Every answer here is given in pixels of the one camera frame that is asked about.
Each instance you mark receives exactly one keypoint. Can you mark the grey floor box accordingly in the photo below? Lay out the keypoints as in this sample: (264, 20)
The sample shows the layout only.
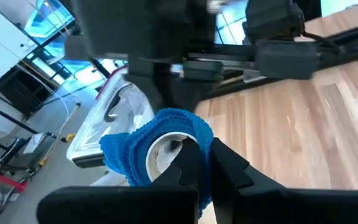
(39, 143)

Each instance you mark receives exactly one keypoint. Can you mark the blue bandage roll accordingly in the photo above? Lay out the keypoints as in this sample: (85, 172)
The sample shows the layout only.
(126, 155)

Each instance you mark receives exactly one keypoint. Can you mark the glass window wall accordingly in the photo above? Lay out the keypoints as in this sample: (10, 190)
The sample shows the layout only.
(51, 12)

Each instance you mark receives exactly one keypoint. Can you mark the black office chair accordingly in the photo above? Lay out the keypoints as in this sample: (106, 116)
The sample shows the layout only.
(12, 152)

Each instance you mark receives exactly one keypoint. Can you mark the red bar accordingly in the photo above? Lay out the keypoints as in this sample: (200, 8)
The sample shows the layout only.
(5, 180)

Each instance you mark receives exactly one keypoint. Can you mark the clear plastic storage box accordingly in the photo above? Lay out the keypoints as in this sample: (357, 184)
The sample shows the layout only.
(120, 109)

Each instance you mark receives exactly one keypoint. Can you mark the black shelf unit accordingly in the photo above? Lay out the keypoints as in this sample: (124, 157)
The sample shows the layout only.
(20, 90)

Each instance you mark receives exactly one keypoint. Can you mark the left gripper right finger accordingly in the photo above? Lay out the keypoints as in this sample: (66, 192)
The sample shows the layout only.
(291, 207)

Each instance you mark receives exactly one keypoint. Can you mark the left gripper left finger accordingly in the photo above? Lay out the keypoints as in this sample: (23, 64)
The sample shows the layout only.
(120, 205)

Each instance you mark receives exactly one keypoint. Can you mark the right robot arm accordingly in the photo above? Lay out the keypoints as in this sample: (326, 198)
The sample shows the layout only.
(275, 18)

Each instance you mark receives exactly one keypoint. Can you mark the white board panel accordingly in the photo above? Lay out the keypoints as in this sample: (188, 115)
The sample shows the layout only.
(2, 46)

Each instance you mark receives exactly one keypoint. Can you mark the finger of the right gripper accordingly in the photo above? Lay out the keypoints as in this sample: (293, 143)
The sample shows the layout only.
(151, 81)
(183, 90)

